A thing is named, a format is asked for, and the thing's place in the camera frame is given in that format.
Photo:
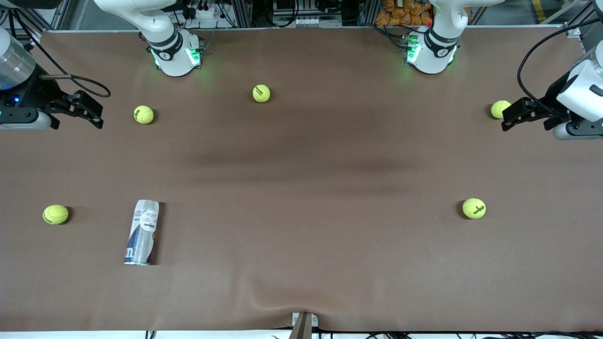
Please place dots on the white power strip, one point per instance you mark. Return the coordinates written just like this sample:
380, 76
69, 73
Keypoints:
205, 12

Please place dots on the metal corner bracket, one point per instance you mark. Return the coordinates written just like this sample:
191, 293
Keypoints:
574, 33

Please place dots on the clear tennis ball can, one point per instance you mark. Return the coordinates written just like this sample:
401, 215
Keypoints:
141, 233

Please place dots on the aluminium frame post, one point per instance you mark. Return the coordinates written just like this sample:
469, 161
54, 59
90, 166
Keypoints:
370, 12
242, 13

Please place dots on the white terminal block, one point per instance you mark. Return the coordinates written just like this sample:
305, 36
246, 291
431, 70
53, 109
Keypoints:
308, 21

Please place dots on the brown table mat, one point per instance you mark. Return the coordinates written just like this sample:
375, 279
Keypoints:
301, 235

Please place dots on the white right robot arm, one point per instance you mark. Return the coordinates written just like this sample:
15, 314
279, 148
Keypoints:
174, 61

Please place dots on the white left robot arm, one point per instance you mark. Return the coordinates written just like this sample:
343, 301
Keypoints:
435, 52

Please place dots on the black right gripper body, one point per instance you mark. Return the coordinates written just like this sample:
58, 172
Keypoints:
38, 95

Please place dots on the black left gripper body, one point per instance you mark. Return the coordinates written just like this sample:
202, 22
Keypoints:
550, 100

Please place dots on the yellow tennis ball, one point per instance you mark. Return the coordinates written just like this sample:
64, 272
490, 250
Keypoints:
55, 214
474, 208
498, 108
143, 114
261, 93

